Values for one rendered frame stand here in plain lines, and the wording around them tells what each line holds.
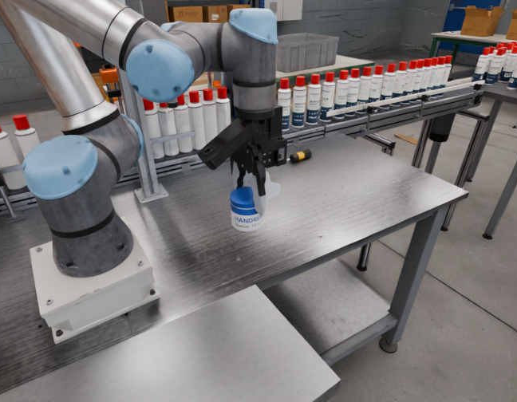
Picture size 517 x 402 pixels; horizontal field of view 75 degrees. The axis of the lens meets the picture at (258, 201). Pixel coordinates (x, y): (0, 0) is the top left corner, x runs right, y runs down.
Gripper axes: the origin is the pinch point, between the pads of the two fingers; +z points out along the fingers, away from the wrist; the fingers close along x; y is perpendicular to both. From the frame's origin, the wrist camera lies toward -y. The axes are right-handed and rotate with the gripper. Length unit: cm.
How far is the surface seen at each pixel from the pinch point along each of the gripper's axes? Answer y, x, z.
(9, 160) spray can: -41, 59, 2
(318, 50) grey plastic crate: 179, 171, 7
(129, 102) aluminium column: -9.5, 42.4, -12.6
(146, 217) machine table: -13.9, 32.3, 16.9
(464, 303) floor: 123, -12, 101
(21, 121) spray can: -35, 59, -8
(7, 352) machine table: -48, 5, 17
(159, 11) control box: 5, 49, -33
